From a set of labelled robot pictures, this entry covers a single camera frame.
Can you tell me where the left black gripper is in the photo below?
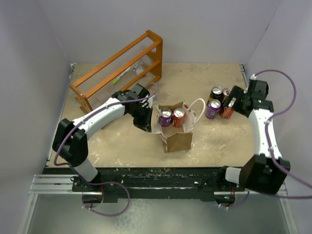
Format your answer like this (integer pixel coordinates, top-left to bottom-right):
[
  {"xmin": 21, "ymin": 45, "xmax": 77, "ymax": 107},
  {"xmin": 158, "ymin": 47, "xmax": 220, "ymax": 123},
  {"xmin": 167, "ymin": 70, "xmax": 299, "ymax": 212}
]
[{"xmin": 128, "ymin": 105, "xmax": 153, "ymax": 133}]

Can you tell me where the silver blue red can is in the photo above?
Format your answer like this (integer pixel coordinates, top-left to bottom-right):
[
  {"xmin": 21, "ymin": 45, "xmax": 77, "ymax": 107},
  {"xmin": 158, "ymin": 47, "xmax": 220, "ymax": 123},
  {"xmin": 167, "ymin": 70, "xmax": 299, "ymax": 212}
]
[{"xmin": 220, "ymin": 88, "xmax": 231, "ymax": 105}]

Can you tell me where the red coke can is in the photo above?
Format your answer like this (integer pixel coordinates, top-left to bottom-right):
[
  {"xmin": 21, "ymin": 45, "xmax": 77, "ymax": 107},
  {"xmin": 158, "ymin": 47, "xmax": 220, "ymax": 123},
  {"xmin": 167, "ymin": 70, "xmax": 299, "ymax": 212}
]
[
  {"xmin": 173, "ymin": 108, "xmax": 185, "ymax": 128},
  {"xmin": 220, "ymin": 106, "xmax": 234, "ymax": 119}
]

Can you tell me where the dark black soda can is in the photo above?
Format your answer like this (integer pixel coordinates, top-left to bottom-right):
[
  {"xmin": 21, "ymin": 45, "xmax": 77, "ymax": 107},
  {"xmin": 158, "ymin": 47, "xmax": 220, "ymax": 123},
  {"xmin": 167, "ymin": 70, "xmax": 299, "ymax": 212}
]
[{"xmin": 207, "ymin": 86, "xmax": 223, "ymax": 104}]

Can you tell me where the purple fanta can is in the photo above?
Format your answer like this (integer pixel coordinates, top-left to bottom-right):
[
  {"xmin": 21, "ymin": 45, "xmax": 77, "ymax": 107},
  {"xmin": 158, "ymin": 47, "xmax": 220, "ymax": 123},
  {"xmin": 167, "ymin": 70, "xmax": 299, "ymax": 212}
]
[
  {"xmin": 205, "ymin": 99, "xmax": 221, "ymax": 119},
  {"xmin": 159, "ymin": 108, "xmax": 173, "ymax": 127}
]

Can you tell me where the watermelon print canvas bag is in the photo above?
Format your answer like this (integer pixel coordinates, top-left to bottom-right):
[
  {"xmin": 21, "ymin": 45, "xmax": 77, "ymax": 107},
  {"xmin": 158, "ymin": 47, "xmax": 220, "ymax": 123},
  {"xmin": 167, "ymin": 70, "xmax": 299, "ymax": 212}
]
[{"xmin": 151, "ymin": 98, "xmax": 206, "ymax": 153}]

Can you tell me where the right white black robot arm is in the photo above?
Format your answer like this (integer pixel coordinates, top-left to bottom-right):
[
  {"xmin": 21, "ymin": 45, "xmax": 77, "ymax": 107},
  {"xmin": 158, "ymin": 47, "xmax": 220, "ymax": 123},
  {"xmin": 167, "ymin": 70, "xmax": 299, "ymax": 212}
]
[{"xmin": 216, "ymin": 80, "xmax": 291, "ymax": 195}]

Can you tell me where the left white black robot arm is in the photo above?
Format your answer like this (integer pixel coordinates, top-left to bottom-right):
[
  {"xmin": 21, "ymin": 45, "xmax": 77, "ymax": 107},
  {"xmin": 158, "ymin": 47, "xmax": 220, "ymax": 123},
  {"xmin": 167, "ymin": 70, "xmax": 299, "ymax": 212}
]
[{"xmin": 52, "ymin": 84, "xmax": 155, "ymax": 191}]

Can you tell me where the green capped marker pen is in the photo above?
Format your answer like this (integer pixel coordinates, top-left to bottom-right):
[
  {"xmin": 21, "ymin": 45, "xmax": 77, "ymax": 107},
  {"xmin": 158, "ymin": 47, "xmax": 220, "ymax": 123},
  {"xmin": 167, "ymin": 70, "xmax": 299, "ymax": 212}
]
[{"xmin": 113, "ymin": 66, "xmax": 132, "ymax": 85}]

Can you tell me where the orange wooden wire rack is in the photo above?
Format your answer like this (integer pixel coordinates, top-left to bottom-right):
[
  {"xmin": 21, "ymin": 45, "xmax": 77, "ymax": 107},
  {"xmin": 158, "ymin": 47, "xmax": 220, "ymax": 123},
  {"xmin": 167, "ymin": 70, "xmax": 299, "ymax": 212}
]
[{"xmin": 70, "ymin": 30, "xmax": 163, "ymax": 114}]

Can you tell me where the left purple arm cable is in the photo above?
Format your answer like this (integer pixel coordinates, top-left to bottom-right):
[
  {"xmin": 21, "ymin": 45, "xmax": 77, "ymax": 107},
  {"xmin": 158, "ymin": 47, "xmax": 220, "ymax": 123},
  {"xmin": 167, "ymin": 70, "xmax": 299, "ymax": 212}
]
[{"xmin": 53, "ymin": 82, "xmax": 159, "ymax": 216}]

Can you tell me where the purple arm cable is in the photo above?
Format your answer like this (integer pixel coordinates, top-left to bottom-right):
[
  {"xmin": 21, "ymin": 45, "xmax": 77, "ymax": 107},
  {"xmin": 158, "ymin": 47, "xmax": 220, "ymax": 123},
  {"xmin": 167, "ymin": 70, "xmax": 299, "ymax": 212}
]
[
  {"xmin": 215, "ymin": 70, "xmax": 312, "ymax": 211},
  {"xmin": 53, "ymin": 82, "xmax": 159, "ymax": 216}
]

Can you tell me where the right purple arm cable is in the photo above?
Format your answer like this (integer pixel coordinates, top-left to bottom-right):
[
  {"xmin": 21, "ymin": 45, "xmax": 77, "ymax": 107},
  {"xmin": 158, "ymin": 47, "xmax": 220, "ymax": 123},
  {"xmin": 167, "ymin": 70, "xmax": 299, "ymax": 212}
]
[{"xmin": 215, "ymin": 70, "xmax": 312, "ymax": 211}]

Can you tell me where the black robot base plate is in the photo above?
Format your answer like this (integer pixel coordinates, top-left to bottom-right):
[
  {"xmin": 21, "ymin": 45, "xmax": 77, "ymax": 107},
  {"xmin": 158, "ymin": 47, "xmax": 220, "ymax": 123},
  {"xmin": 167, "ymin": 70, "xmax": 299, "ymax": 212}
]
[{"xmin": 71, "ymin": 167, "xmax": 244, "ymax": 203}]

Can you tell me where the aluminium frame rail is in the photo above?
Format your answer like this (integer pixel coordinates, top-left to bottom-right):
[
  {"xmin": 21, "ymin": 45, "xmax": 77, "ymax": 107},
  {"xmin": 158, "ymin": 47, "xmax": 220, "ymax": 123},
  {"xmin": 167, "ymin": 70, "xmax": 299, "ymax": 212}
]
[{"xmin": 28, "ymin": 63, "xmax": 288, "ymax": 195}]

